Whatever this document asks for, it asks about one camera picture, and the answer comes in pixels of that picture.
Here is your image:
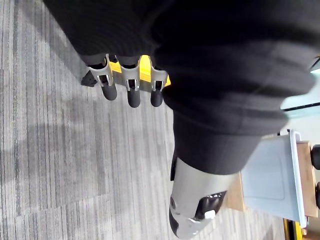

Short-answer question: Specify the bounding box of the wooden dolly board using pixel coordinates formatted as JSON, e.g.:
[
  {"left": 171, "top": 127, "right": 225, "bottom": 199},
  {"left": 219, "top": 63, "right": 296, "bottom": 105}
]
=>
[{"left": 223, "top": 140, "right": 320, "bottom": 219}]

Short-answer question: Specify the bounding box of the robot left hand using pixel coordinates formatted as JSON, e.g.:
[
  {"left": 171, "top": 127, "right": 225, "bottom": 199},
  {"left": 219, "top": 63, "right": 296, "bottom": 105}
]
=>
[{"left": 42, "top": 0, "right": 320, "bottom": 239}]

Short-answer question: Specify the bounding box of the black shelf foot bracket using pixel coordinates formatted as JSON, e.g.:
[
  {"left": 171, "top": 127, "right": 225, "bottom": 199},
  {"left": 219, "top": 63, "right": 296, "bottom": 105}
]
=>
[{"left": 80, "top": 70, "right": 98, "bottom": 88}]

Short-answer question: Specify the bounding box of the pale grey plastic box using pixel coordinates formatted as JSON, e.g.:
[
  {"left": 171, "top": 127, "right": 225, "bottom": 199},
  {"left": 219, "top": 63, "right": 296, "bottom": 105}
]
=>
[{"left": 241, "top": 129, "right": 309, "bottom": 229}]

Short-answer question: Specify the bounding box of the yellow metal frame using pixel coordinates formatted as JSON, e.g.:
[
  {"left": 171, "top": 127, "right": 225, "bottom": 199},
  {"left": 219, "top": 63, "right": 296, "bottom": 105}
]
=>
[{"left": 283, "top": 218, "right": 309, "bottom": 240}]

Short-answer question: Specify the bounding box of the black dolly wheel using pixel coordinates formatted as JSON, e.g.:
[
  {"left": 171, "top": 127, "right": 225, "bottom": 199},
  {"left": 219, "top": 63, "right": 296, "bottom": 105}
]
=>
[
  {"left": 310, "top": 144, "right": 320, "bottom": 171},
  {"left": 314, "top": 181, "right": 320, "bottom": 210}
]

